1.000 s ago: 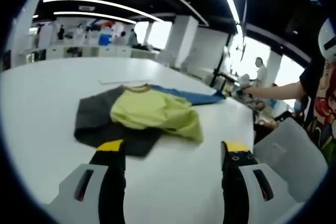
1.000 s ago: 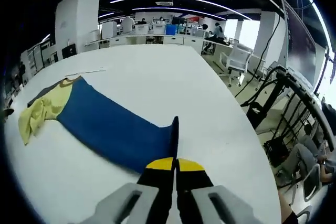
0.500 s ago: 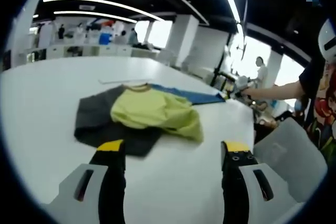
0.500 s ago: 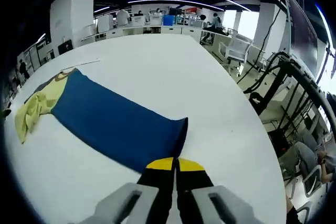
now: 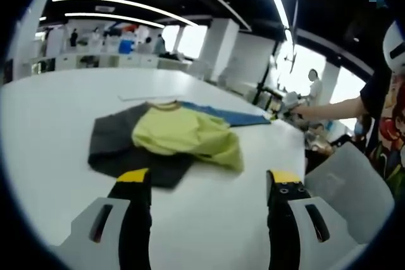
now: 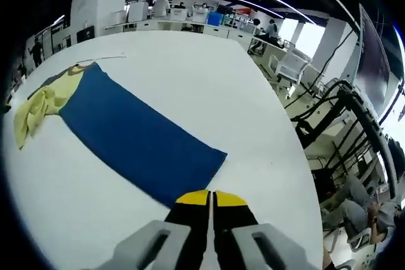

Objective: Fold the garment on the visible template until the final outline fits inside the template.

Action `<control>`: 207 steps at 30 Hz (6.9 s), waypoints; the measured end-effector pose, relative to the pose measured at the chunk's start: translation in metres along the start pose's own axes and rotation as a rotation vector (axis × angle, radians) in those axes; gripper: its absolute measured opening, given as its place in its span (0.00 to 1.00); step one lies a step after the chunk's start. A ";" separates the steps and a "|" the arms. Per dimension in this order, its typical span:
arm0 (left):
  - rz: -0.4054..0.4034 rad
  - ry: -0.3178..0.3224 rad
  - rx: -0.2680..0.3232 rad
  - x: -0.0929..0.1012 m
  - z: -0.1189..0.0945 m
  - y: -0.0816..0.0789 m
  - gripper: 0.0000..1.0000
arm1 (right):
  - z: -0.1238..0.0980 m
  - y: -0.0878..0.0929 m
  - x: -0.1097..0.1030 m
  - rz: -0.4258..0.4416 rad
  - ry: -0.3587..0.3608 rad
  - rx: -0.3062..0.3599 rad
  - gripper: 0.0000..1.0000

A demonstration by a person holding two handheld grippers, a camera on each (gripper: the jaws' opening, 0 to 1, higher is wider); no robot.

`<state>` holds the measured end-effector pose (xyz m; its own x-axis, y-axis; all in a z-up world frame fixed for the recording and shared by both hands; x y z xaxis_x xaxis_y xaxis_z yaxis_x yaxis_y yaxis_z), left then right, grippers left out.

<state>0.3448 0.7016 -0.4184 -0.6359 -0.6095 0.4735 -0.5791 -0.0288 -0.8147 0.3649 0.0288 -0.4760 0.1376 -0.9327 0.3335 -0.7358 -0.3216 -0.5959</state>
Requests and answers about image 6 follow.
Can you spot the white square pillar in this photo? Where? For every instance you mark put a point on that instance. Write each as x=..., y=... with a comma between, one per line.
x=335, y=45
x=101, y=1

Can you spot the white mesh office chair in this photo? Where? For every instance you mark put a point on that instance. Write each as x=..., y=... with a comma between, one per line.
x=292, y=66

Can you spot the blue plastic bin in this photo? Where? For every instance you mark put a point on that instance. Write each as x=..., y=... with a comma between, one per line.
x=214, y=18

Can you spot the white template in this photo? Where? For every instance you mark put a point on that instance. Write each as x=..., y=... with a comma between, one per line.
x=107, y=57

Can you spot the white cabinet row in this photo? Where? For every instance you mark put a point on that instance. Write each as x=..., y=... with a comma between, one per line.
x=177, y=25

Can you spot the yellow blue grey garment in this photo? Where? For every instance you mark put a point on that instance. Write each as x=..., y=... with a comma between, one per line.
x=133, y=124

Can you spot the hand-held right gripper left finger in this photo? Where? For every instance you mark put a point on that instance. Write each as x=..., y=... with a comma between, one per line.
x=186, y=235

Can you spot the black monitor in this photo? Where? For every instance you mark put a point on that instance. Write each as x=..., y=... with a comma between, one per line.
x=85, y=34

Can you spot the black metal frame rig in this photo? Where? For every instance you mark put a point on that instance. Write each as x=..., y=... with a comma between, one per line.
x=373, y=127

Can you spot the white boxy machine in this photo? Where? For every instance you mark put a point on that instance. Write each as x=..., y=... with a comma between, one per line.
x=138, y=12

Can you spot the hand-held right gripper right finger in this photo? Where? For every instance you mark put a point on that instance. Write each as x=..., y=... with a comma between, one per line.
x=234, y=235

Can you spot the large dark screen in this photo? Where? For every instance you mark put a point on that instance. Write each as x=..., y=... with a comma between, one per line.
x=373, y=61

